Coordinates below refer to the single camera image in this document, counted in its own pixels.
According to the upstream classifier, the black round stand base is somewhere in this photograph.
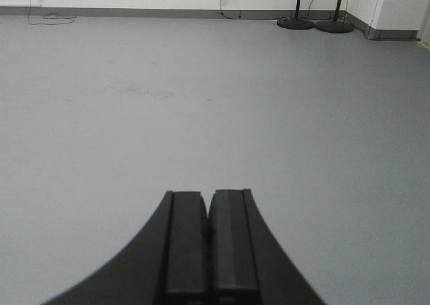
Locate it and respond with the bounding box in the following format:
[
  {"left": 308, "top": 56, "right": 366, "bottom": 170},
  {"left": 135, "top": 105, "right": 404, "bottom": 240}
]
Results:
[
  {"left": 315, "top": 0, "right": 354, "bottom": 34},
  {"left": 276, "top": 0, "right": 315, "bottom": 30}
]

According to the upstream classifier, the black plug adapter with cable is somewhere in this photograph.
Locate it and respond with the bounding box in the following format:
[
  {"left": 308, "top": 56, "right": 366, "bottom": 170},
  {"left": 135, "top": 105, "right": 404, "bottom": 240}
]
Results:
[{"left": 27, "top": 0, "right": 77, "bottom": 26}]

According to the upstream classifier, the black round stand base left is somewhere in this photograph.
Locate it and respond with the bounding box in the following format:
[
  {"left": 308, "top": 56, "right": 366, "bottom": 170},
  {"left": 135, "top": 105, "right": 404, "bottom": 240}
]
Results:
[{"left": 276, "top": 0, "right": 315, "bottom": 30}]

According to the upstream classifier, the black round stand base right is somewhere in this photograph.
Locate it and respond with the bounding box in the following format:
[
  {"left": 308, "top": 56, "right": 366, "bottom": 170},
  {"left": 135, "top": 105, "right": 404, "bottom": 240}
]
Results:
[{"left": 315, "top": 0, "right": 354, "bottom": 34}]

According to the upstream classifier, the black floor cable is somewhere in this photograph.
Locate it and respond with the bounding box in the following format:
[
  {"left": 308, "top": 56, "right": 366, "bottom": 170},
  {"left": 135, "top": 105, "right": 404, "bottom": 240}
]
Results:
[{"left": 216, "top": 0, "right": 293, "bottom": 20}]

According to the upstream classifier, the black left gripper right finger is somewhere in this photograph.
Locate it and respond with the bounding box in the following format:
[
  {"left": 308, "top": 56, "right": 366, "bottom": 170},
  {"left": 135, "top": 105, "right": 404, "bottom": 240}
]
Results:
[{"left": 209, "top": 189, "right": 324, "bottom": 304}]

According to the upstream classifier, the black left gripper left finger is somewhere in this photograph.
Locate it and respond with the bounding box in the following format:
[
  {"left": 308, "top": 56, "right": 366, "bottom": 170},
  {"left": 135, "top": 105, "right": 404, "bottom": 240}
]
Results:
[{"left": 47, "top": 191, "right": 209, "bottom": 304}]

